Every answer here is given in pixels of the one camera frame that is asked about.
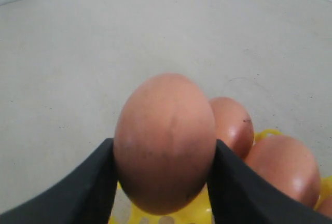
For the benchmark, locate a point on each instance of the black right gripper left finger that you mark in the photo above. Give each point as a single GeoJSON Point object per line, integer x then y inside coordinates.
{"type": "Point", "coordinates": [86, 195]}

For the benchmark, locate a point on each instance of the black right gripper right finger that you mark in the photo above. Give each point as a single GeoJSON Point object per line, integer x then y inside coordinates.
{"type": "Point", "coordinates": [239, 195]}

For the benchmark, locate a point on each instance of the brown egg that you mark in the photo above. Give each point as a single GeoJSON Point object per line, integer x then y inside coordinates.
{"type": "Point", "coordinates": [164, 143]}
{"type": "Point", "coordinates": [289, 165]}
{"type": "Point", "coordinates": [325, 207]}
{"type": "Point", "coordinates": [233, 125]}

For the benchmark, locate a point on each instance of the yellow plastic egg tray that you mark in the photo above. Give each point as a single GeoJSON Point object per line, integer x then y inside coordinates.
{"type": "Point", "coordinates": [198, 211]}

